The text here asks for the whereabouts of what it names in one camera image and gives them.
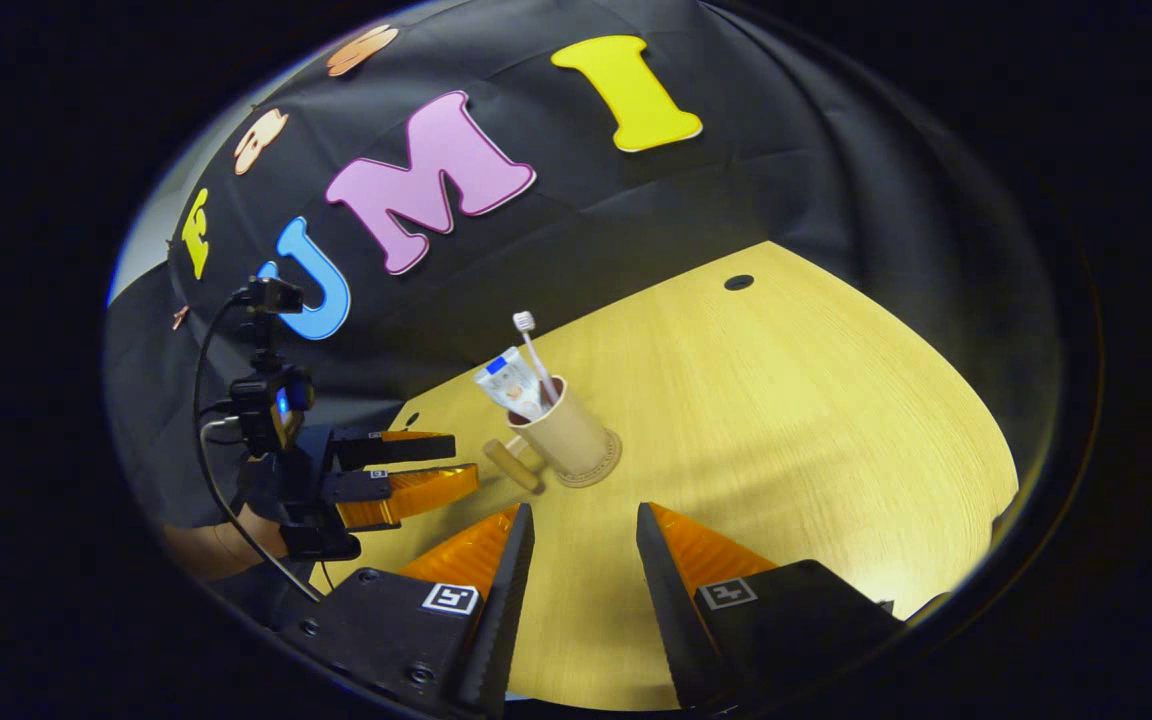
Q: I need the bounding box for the round brown coaster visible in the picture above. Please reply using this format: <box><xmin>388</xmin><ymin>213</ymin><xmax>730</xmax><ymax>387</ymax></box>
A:
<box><xmin>556</xmin><ymin>428</ymin><xmax>623</xmax><ymax>489</ymax></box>

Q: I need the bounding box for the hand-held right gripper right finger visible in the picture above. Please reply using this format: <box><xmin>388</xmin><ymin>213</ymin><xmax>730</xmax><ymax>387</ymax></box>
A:
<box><xmin>636</xmin><ymin>503</ymin><xmax>907</xmax><ymax>713</ymax></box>

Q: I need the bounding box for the wooden desktop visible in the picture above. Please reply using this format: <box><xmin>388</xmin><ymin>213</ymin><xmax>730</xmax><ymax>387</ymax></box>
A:
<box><xmin>311</xmin><ymin>240</ymin><xmax>1020</xmax><ymax>711</ymax></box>

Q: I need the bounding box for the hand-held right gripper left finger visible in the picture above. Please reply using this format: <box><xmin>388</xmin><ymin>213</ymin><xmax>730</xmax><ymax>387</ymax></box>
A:
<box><xmin>281</xmin><ymin>503</ymin><xmax>535</xmax><ymax>719</ymax></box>

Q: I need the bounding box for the black backdrop cloth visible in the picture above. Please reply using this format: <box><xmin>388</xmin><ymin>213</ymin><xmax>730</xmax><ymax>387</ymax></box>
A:
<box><xmin>104</xmin><ymin>0</ymin><xmax>1062</xmax><ymax>531</ymax></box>

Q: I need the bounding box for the beige cup with wooden handle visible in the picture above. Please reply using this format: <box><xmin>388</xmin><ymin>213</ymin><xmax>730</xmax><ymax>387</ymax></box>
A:
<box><xmin>483</xmin><ymin>376</ymin><xmax>617</xmax><ymax>493</ymax></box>

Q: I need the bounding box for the black cable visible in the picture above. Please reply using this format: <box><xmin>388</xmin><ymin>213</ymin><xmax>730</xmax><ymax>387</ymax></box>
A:
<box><xmin>193</xmin><ymin>293</ymin><xmax>324</xmax><ymax>603</ymax></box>

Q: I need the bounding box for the white toothbrush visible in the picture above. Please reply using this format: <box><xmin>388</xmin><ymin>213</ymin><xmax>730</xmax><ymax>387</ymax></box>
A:
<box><xmin>513</xmin><ymin>311</ymin><xmax>560</xmax><ymax>403</ymax></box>

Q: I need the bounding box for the white toothpaste tube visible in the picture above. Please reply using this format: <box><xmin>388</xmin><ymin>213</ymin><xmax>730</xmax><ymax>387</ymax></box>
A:
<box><xmin>474</xmin><ymin>347</ymin><xmax>547</xmax><ymax>421</ymax></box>

